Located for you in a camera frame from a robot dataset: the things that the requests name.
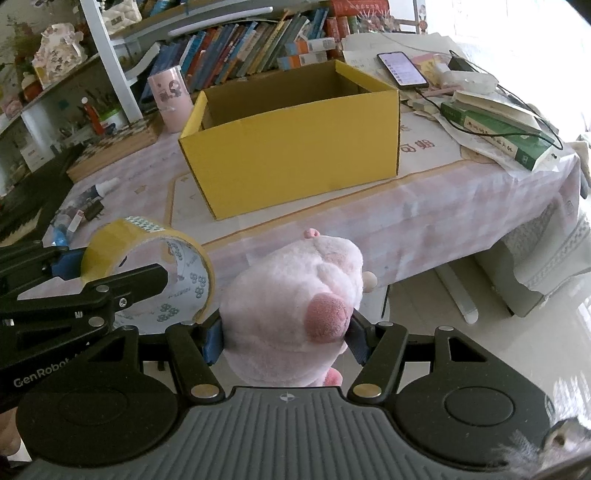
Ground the pink notepad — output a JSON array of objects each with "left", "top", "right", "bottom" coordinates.
[{"left": 411, "top": 53, "right": 451, "bottom": 81}]

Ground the white tube lamp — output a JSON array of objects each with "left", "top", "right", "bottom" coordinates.
[{"left": 168, "top": 16, "right": 282, "bottom": 38}]

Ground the white quilted handbag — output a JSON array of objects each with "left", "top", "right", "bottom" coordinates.
[{"left": 100, "top": 0, "right": 143, "bottom": 33}]

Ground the white tub green lid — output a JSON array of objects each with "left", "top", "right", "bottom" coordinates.
[{"left": 99, "top": 108, "right": 127, "bottom": 132}]

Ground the wooden chessboard box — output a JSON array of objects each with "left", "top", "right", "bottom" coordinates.
[{"left": 67, "top": 117, "right": 162, "bottom": 183}]

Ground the black electronic keyboard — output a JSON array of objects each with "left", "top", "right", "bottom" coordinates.
[{"left": 0, "top": 143, "right": 86, "bottom": 245}]

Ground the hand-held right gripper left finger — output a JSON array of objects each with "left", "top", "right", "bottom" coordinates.
[{"left": 69, "top": 314, "right": 228, "bottom": 403}]

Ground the thick green book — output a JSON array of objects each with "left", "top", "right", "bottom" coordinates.
[{"left": 440, "top": 100, "right": 557, "bottom": 171}]

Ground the red round doll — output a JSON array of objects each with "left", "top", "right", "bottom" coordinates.
[{"left": 21, "top": 69, "right": 44, "bottom": 102}]

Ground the clear plastic packet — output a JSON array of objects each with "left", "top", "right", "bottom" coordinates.
[{"left": 455, "top": 71, "right": 500, "bottom": 94}]

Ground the pink plush toy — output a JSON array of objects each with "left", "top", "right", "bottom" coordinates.
[{"left": 218, "top": 227, "right": 378, "bottom": 387}]

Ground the white pen holder with pens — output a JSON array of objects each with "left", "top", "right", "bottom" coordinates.
[{"left": 55, "top": 117, "right": 100, "bottom": 144}]

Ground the orange white medicine box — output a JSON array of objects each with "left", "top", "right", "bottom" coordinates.
[
  {"left": 277, "top": 53, "right": 329, "bottom": 70},
  {"left": 285, "top": 39, "right": 337, "bottom": 55}
]

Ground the white carton red label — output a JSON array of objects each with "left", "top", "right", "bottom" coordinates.
[{"left": 21, "top": 138, "right": 51, "bottom": 171}]

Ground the white desk mat orange border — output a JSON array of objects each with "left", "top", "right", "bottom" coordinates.
[{"left": 166, "top": 111, "right": 467, "bottom": 252}]

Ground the red printed box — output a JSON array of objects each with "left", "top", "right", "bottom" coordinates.
[{"left": 328, "top": 0, "right": 393, "bottom": 35}]

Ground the black charging cable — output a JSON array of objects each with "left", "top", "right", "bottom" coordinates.
[{"left": 413, "top": 51, "right": 565, "bottom": 151}]

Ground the white paper stack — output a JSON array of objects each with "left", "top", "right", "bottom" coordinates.
[{"left": 342, "top": 32, "right": 455, "bottom": 65}]

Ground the white desk leg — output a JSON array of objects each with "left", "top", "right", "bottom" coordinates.
[{"left": 434, "top": 265, "right": 481, "bottom": 324}]

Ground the white paperback book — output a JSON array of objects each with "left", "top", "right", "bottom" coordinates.
[{"left": 452, "top": 89, "right": 548, "bottom": 134}]

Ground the row of colourful books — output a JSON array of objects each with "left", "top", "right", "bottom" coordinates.
[{"left": 139, "top": 14, "right": 334, "bottom": 100}]

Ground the yellow cardboard box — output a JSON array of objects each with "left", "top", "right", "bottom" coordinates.
[{"left": 178, "top": 59, "right": 400, "bottom": 221}]

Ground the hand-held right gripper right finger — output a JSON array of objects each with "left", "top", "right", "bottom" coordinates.
[{"left": 344, "top": 311, "right": 509, "bottom": 403}]

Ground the white lace furniture cover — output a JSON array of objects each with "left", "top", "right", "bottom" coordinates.
[{"left": 475, "top": 138, "right": 591, "bottom": 319}]

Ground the pink cylindrical cup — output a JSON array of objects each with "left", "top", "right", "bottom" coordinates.
[{"left": 147, "top": 65, "right": 195, "bottom": 134}]

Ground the white shelf unit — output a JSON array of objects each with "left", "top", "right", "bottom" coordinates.
[{"left": 0, "top": 0, "right": 333, "bottom": 185}]

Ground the pink checked cloth desktop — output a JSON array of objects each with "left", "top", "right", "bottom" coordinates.
[{"left": 41, "top": 34, "right": 583, "bottom": 324}]

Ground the yellow tape roll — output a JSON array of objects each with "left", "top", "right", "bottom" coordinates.
[{"left": 81, "top": 216, "right": 217, "bottom": 335}]

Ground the red slim figurine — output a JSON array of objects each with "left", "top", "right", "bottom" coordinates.
[{"left": 79, "top": 97, "right": 106, "bottom": 137}]

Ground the floral fabric bag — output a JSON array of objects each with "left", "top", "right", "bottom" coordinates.
[{"left": 32, "top": 23, "right": 88, "bottom": 88}]

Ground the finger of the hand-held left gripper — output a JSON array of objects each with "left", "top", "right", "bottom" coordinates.
[
  {"left": 0, "top": 263, "right": 170, "bottom": 352},
  {"left": 0, "top": 239, "right": 87, "bottom": 297}
]

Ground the black smartphone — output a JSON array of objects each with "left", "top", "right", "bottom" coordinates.
[{"left": 376, "top": 51, "right": 430, "bottom": 89}]

